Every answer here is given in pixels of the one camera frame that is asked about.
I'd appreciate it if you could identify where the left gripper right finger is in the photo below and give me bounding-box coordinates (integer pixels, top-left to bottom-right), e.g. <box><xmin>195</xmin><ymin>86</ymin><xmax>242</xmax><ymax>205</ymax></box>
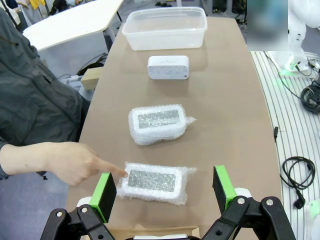
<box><xmin>201</xmin><ymin>165</ymin><xmax>297</xmax><ymax>240</ymax></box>

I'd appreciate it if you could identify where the person's right forearm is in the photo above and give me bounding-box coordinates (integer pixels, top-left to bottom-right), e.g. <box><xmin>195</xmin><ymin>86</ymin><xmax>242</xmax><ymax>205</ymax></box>
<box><xmin>0</xmin><ymin>143</ymin><xmax>50</xmax><ymax>176</ymax></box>

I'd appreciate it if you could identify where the unwrapped white clock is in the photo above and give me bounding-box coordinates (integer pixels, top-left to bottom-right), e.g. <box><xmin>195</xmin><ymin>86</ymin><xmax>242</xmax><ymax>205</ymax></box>
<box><xmin>146</xmin><ymin>55</ymin><xmax>190</xmax><ymax>81</ymax></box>

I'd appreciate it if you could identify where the clear plastic container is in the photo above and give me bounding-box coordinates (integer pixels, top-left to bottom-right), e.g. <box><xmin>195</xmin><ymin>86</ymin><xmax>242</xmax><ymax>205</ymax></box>
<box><xmin>121</xmin><ymin>6</ymin><xmax>208</xmax><ymax>52</ymax></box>

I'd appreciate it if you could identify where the thick black cable coil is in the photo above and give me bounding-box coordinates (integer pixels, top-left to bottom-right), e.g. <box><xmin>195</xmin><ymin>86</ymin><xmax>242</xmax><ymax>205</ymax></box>
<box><xmin>301</xmin><ymin>78</ymin><xmax>320</xmax><ymax>115</ymax></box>

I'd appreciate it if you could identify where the black floor cable bundle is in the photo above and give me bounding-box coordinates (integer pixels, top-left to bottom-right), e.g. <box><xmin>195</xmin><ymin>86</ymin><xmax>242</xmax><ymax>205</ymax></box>
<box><xmin>77</xmin><ymin>53</ymin><xmax>107</xmax><ymax>76</ymax></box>

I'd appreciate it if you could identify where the bubble clock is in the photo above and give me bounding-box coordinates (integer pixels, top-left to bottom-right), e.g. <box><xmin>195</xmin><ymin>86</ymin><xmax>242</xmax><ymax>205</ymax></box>
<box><xmin>116</xmin><ymin>161</ymin><xmax>198</xmax><ymax>206</ymax></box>
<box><xmin>128</xmin><ymin>102</ymin><xmax>197</xmax><ymax>146</ymax></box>

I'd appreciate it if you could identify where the person in grey jacket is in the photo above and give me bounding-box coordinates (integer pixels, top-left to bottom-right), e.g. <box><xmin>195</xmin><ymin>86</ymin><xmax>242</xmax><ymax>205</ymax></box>
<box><xmin>0</xmin><ymin>7</ymin><xmax>91</xmax><ymax>181</ymax></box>

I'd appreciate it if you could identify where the large white table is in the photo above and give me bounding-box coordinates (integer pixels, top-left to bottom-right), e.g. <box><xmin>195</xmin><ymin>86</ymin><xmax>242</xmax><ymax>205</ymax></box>
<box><xmin>22</xmin><ymin>0</ymin><xmax>126</xmax><ymax>52</ymax></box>

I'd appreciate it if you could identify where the black cable with plug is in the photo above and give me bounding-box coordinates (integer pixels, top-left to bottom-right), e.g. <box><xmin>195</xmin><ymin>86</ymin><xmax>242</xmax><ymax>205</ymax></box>
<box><xmin>279</xmin><ymin>156</ymin><xmax>316</xmax><ymax>210</ymax></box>

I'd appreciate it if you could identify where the small brown floor carton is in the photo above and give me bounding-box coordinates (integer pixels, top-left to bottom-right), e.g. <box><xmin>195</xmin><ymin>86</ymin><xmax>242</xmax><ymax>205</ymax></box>
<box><xmin>81</xmin><ymin>66</ymin><xmax>104</xmax><ymax>90</ymax></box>

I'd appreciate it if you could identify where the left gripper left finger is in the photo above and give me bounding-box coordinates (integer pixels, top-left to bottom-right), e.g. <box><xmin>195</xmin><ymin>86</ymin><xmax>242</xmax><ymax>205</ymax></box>
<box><xmin>40</xmin><ymin>171</ymin><xmax>125</xmax><ymax>240</ymax></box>

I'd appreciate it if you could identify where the grey ribbed metal platform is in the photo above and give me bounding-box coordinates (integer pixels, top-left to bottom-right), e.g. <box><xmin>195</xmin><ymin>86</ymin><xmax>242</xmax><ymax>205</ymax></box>
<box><xmin>250</xmin><ymin>51</ymin><xmax>320</xmax><ymax>240</ymax></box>

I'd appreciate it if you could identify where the person's right hand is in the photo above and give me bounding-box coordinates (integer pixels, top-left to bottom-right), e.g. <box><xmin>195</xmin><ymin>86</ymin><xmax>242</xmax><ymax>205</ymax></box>
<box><xmin>46</xmin><ymin>141</ymin><xmax>129</xmax><ymax>186</ymax></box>

